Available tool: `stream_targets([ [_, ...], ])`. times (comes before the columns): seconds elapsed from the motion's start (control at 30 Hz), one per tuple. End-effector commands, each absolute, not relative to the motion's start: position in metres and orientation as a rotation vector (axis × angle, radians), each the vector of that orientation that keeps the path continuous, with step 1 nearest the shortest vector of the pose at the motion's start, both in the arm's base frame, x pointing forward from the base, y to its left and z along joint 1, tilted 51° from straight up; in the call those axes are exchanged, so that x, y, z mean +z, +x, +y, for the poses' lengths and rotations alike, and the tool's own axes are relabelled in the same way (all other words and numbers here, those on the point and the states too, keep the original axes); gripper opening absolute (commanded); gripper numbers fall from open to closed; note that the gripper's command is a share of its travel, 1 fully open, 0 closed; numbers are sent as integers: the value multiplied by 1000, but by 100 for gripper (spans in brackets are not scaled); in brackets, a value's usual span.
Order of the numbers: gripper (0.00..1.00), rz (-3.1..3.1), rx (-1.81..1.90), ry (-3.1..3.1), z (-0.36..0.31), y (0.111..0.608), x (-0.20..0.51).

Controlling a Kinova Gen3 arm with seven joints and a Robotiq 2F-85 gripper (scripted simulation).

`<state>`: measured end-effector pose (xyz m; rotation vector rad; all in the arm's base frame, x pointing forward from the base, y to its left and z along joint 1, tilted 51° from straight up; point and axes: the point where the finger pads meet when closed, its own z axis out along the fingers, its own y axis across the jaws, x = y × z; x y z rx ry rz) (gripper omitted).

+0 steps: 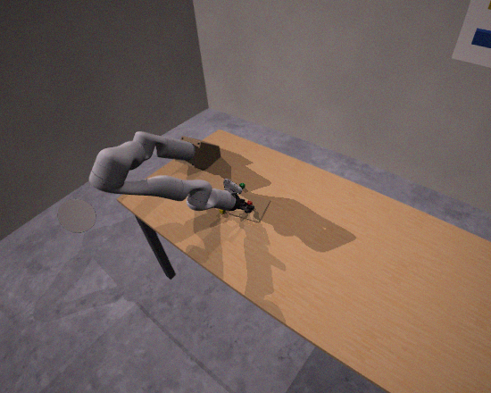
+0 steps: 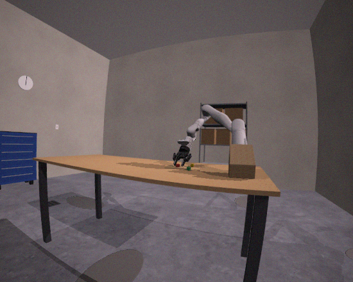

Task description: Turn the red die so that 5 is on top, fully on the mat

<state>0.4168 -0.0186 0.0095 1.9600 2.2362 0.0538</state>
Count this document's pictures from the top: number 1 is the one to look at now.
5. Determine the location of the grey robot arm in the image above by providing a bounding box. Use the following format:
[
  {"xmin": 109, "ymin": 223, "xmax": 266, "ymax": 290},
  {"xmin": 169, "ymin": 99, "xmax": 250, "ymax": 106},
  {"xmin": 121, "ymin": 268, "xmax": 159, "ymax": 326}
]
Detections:
[{"xmin": 89, "ymin": 131, "xmax": 243, "ymax": 211}]

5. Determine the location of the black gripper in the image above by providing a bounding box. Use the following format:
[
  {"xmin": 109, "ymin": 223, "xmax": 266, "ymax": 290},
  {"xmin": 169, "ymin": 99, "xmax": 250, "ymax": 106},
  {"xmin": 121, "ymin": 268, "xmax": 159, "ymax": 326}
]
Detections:
[{"xmin": 229, "ymin": 195, "xmax": 254, "ymax": 213}]

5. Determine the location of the tan flat mat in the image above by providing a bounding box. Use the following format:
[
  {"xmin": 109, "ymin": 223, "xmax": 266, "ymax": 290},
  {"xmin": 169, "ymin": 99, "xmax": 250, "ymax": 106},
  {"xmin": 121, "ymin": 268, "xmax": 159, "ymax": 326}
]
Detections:
[{"xmin": 229, "ymin": 192, "xmax": 270, "ymax": 222}]

